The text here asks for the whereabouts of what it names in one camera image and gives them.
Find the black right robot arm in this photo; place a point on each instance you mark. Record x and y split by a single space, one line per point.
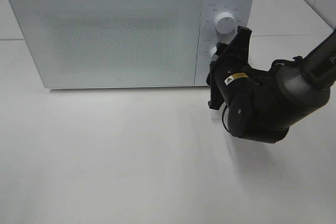
262 105

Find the white microwave knob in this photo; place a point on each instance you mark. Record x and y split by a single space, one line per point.
213 54
225 22

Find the white microwave door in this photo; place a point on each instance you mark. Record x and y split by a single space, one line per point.
111 43

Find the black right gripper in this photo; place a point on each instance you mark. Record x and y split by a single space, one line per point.
230 76

